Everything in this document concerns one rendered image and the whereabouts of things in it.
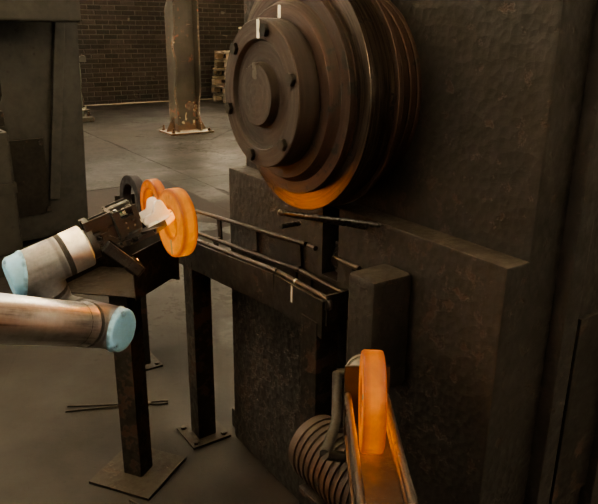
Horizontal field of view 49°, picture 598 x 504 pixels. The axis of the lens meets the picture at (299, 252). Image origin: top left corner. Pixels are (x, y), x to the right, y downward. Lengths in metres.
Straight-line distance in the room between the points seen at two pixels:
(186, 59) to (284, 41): 7.17
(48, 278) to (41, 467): 0.91
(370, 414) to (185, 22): 7.63
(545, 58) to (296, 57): 0.41
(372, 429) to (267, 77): 0.66
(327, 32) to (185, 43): 7.17
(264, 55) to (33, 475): 1.41
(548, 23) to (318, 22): 0.39
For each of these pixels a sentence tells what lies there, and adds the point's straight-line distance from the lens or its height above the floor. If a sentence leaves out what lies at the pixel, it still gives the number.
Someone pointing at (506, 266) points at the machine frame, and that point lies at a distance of 1.12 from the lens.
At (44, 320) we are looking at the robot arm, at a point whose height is 0.76.
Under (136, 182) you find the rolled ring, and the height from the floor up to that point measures 0.73.
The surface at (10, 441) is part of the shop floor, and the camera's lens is 2.33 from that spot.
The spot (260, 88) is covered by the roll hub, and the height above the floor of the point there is 1.13.
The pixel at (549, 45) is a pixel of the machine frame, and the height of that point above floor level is 1.22.
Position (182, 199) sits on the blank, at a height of 0.89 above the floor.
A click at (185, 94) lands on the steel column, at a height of 0.46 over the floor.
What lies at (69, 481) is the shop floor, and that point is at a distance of 2.10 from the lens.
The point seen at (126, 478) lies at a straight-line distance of 2.05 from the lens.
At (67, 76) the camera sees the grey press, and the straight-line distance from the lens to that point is 4.19.
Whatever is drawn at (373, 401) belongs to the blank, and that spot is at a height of 0.74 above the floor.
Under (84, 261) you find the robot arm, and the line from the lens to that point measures 1.40.
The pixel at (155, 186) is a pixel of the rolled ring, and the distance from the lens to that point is 2.18.
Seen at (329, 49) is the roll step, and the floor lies 1.20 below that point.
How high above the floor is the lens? 1.24
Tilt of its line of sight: 19 degrees down
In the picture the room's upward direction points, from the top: 1 degrees clockwise
